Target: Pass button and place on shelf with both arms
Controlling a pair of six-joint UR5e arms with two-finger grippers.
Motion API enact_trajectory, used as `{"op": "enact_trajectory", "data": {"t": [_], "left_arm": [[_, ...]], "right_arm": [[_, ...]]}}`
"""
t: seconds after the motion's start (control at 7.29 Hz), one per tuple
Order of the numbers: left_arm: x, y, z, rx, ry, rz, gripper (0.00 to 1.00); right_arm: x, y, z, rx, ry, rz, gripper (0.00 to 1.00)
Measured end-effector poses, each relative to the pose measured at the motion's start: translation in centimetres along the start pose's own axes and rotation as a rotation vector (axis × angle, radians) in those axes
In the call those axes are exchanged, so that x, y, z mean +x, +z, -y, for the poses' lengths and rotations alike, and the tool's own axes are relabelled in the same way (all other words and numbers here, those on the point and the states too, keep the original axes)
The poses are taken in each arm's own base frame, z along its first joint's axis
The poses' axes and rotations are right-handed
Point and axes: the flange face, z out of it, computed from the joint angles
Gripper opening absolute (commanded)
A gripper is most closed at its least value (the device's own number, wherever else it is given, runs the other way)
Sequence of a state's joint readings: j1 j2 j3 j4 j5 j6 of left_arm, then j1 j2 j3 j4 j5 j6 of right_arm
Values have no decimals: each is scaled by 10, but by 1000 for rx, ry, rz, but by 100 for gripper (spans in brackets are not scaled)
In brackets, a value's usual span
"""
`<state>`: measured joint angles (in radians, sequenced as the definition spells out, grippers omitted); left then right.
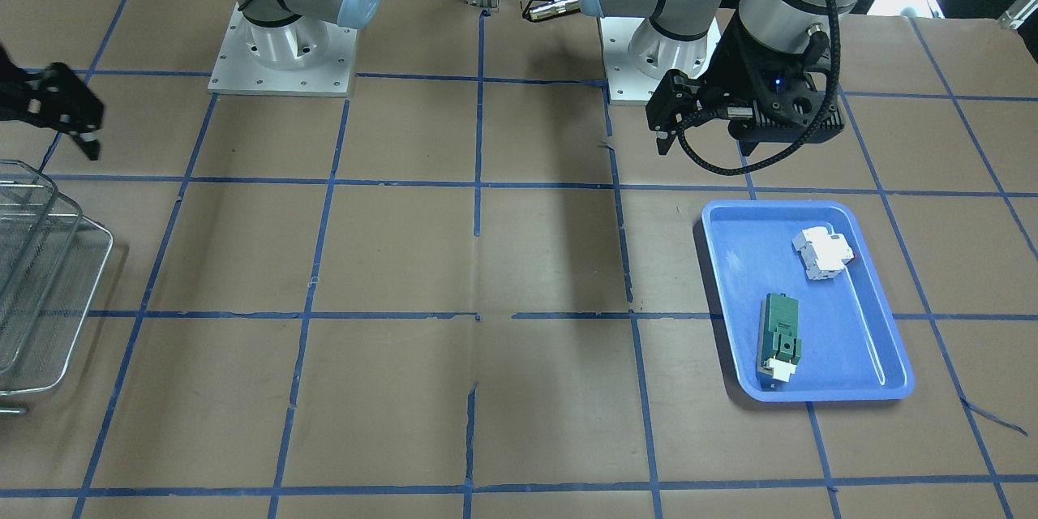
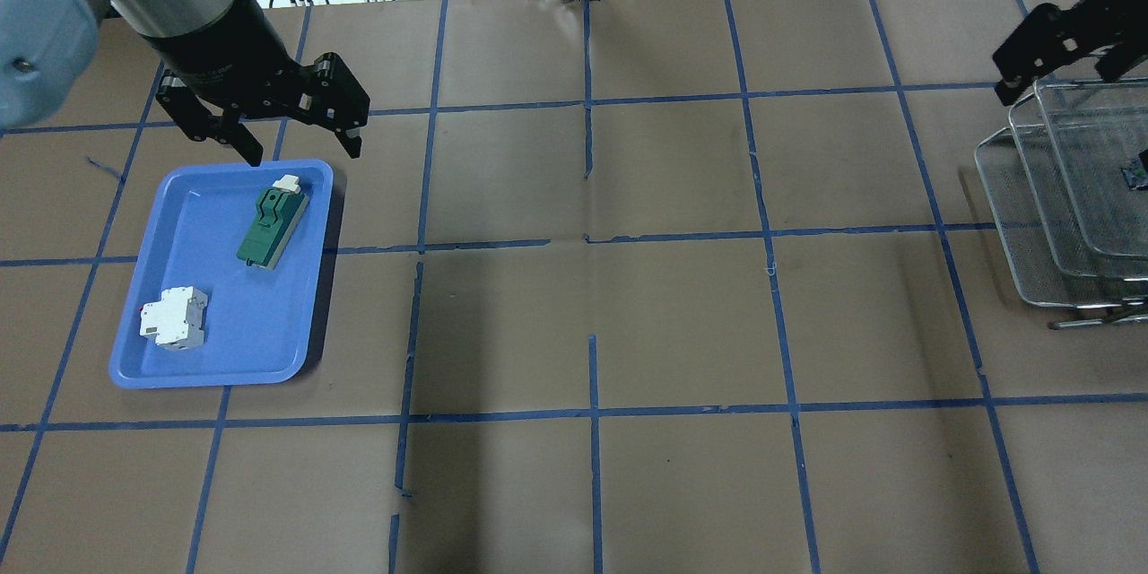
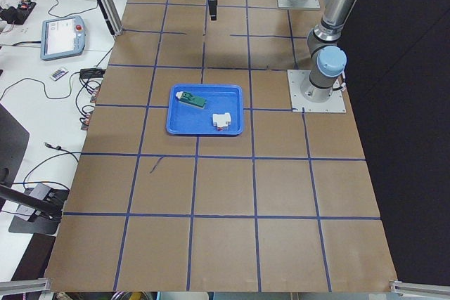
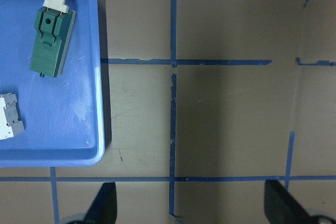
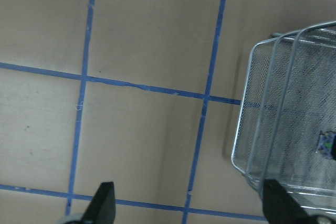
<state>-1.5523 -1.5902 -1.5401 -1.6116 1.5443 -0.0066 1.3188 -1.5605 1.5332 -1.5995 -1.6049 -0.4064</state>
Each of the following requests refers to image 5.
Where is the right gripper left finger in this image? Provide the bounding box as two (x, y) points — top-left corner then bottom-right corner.
(80, 182), (116, 224)

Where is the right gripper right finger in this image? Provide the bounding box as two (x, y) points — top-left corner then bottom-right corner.
(262, 179), (318, 224)

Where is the red emergency push button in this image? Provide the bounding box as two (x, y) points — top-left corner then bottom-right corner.
(316, 131), (335, 160)

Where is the top wire mesh tray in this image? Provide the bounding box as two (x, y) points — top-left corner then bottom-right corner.
(278, 19), (336, 190)

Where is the wire mesh tray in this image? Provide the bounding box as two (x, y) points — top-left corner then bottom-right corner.
(278, 19), (336, 190)
(231, 32), (335, 212)
(257, 32), (335, 208)

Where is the middle wire mesh tray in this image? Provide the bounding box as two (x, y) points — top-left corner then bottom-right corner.
(257, 32), (335, 208)

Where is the bottom wire mesh tray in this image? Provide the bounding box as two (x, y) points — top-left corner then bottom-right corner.
(231, 32), (335, 212)

